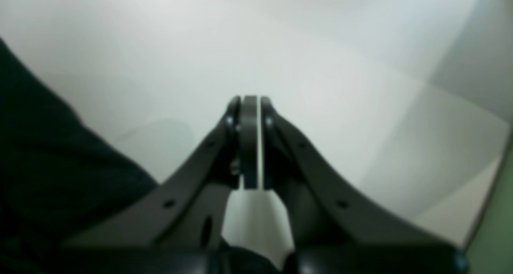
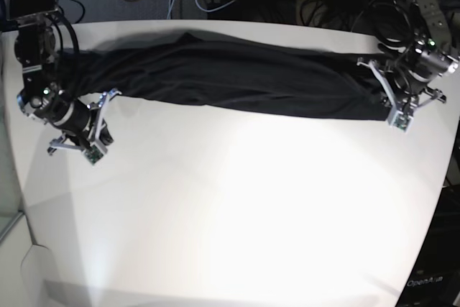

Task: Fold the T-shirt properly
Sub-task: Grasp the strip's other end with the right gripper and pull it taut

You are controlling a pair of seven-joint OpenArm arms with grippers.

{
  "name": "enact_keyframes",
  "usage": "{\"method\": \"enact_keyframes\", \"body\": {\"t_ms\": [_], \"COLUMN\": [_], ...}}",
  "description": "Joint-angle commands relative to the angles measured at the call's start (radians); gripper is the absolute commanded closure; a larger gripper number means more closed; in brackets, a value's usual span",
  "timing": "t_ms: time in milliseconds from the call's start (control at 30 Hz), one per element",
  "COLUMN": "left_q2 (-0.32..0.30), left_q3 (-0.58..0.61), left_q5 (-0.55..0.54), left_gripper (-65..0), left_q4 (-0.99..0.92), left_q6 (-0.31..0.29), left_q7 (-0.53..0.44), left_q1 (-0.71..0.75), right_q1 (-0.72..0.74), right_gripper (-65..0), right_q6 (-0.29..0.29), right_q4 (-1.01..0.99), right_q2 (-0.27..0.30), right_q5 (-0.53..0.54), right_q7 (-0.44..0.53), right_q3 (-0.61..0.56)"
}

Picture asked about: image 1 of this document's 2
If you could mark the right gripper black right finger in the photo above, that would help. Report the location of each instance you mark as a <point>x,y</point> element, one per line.
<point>336,229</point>

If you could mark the black long-sleeve shirt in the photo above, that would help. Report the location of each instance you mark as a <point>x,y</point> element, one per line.
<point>57,176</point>

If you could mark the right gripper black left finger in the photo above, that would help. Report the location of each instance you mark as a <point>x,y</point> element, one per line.
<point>176,229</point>

